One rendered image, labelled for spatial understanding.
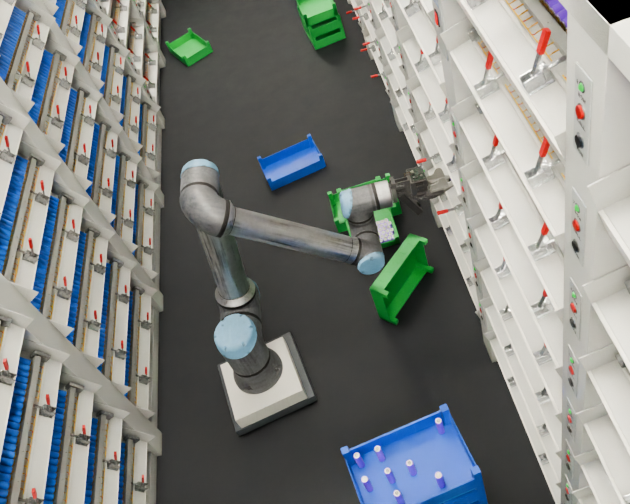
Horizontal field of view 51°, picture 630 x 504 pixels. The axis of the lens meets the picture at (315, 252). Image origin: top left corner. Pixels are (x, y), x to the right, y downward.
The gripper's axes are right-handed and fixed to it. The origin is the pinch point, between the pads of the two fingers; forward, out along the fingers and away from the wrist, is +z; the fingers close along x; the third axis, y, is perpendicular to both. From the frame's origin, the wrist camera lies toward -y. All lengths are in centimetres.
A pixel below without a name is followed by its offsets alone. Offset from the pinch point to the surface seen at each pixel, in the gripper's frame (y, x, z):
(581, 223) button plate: 83, -99, -5
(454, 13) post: 78, -32, -4
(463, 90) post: 59, -32, -3
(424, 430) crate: -14, -75, -29
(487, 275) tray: -6.9, -35.1, 0.6
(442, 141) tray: 12.6, 6.1, -0.6
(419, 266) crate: -60, 18, -12
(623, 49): 114, -105, -7
